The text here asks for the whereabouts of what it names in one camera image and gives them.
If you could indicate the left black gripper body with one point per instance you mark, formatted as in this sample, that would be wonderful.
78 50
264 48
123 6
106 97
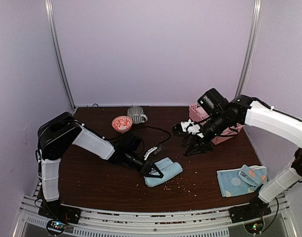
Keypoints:
142 170

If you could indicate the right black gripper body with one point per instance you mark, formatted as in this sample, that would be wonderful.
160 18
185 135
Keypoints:
218 123

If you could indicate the pink plastic basket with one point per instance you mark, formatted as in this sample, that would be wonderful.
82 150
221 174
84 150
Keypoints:
197 113

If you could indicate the light blue towel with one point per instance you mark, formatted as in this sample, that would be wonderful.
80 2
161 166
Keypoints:
168 168

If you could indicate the blue patterned towel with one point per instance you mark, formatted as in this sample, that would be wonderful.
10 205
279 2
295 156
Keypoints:
241 181

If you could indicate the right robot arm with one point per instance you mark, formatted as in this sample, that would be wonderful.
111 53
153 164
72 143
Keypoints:
250 112

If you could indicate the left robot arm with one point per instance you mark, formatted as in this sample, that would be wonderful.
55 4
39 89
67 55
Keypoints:
57 135

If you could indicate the red patterned bowl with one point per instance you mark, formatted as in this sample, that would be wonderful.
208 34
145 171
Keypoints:
122 124

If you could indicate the striped ceramic mug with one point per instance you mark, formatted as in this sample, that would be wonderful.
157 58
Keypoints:
136 113

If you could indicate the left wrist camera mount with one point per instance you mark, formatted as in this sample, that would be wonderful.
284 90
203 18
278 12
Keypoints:
153 152

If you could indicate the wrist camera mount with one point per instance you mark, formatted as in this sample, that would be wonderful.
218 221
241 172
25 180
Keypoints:
187 128
153 152

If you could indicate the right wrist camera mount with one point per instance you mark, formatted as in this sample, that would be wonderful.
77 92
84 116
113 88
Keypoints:
187 128

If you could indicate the right aluminium frame post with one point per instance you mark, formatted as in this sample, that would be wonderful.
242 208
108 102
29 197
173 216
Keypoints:
251 45

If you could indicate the aluminium frame post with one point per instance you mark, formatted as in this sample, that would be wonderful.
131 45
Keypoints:
251 45
58 54

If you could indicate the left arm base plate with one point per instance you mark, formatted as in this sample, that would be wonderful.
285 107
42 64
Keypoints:
55 210

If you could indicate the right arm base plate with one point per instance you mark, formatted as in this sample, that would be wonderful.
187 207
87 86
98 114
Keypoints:
248 212

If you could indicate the front aluminium rail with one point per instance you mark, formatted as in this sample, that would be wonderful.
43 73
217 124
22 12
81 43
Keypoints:
214 222

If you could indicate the left aluminium frame post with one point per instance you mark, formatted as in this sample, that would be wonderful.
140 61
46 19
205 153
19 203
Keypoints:
58 54

